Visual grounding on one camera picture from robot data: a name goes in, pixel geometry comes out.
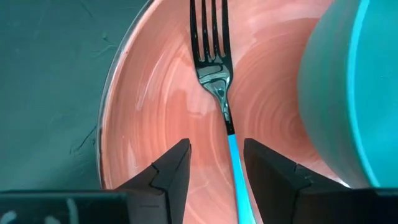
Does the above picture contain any teal handled black fork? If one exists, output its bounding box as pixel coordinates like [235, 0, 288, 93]
[188, 0, 257, 224]

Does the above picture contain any teal ribbed bowl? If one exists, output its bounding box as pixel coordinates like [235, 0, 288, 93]
[297, 0, 398, 190]

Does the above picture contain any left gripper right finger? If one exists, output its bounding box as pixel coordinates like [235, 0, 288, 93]
[244, 138, 374, 224]

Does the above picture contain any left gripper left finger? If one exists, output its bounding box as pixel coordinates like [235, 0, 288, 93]
[116, 138, 192, 224]

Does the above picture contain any pink ceramic plate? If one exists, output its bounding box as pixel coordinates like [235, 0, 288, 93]
[96, 0, 352, 224]

